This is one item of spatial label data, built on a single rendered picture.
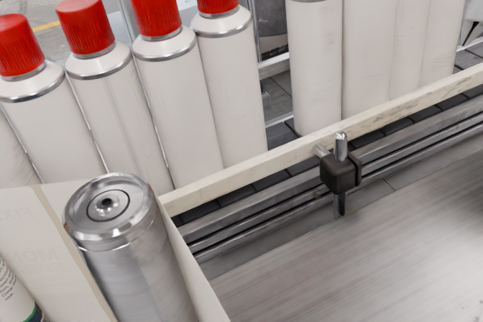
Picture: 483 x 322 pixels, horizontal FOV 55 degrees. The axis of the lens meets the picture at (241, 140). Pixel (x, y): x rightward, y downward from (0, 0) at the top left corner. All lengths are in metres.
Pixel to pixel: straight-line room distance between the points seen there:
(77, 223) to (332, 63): 0.31
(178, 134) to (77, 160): 0.08
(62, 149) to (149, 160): 0.07
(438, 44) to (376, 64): 0.10
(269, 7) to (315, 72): 0.31
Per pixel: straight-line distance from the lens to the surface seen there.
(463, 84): 0.55
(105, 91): 0.36
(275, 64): 0.48
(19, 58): 0.35
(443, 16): 0.53
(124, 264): 0.20
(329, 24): 0.43
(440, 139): 0.56
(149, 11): 0.35
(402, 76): 0.52
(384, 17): 0.44
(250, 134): 0.43
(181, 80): 0.36
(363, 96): 0.48
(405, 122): 0.53
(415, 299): 0.38
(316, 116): 0.47
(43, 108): 0.36
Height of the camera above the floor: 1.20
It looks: 39 degrees down
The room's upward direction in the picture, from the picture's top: 9 degrees counter-clockwise
